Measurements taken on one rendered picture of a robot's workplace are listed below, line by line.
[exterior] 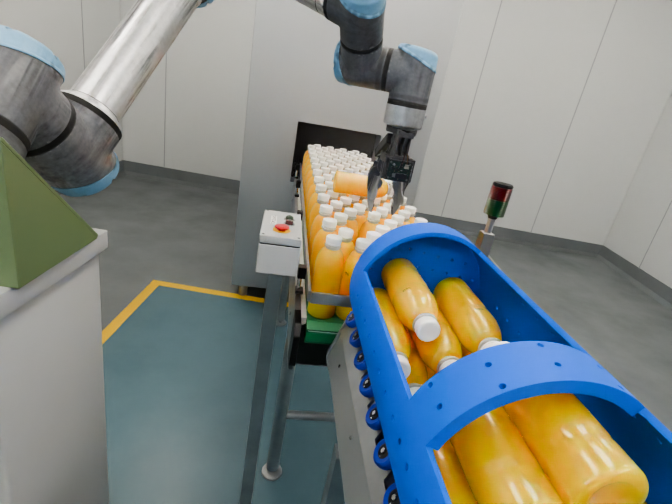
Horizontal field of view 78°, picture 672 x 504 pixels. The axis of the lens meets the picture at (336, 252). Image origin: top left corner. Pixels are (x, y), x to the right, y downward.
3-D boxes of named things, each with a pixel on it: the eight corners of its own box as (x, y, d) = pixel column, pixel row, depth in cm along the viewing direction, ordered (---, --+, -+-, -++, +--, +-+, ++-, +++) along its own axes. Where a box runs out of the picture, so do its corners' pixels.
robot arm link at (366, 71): (341, 19, 91) (398, 29, 89) (343, 62, 101) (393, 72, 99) (329, 50, 87) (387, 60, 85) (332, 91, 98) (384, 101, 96)
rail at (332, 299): (309, 303, 102) (311, 292, 101) (309, 301, 103) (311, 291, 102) (462, 319, 108) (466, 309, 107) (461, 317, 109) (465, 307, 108)
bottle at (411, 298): (421, 279, 86) (452, 330, 69) (390, 295, 87) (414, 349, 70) (407, 252, 83) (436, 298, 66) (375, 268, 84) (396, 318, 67)
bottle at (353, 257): (350, 304, 115) (363, 241, 108) (367, 317, 110) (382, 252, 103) (330, 309, 110) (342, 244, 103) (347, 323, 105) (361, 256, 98)
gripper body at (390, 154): (379, 181, 96) (390, 127, 91) (372, 173, 104) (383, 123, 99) (410, 186, 97) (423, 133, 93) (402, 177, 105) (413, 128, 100)
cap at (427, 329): (440, 327, 68) (443, 333, 67) (418, 337, 69) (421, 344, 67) (430, 309, 67) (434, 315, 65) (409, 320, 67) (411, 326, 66)
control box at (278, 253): (255, 273, 101) (259, 233, 97) (261, 242, 119) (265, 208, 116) (296, 277, 103) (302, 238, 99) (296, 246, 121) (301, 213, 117)
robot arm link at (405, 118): (383, 102, 98) (422, 109, 100) (379, 123, 100) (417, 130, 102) (391, 104, 90) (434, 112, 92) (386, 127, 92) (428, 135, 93)
